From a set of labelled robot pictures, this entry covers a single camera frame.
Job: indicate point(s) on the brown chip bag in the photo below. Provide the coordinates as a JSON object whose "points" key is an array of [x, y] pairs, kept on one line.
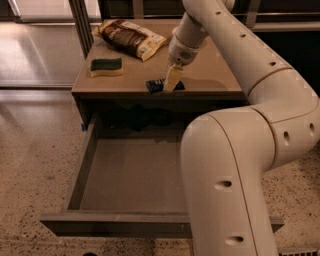
{"points": [[130, 37]]}

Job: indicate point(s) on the green yellow sponge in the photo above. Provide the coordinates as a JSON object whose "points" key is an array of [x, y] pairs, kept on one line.
{"points": [[106, 67]]}

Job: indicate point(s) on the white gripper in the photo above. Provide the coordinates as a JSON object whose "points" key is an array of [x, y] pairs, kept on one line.
{"points": [[180, 52]]}

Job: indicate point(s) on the dark blue rxbar wrapper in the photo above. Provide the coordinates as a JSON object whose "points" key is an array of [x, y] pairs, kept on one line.
{"points": [[157, 86]]}

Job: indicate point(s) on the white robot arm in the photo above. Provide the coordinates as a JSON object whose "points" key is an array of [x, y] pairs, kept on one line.
{"points": [[224, 153]]}

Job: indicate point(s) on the grey cabinet counter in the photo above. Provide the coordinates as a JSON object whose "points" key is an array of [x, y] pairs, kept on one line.
{"points": [[208, 85]]}

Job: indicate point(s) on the floor vent grille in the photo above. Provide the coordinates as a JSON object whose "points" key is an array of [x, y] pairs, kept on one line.
{"points": [[299, 251]]}

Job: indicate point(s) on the white ceramic bowl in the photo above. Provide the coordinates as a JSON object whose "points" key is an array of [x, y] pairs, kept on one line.
{"points": [[174, 31]]}

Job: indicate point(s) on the metal railing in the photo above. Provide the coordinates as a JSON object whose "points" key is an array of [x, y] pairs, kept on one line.
{"points": [[257, 15]]}

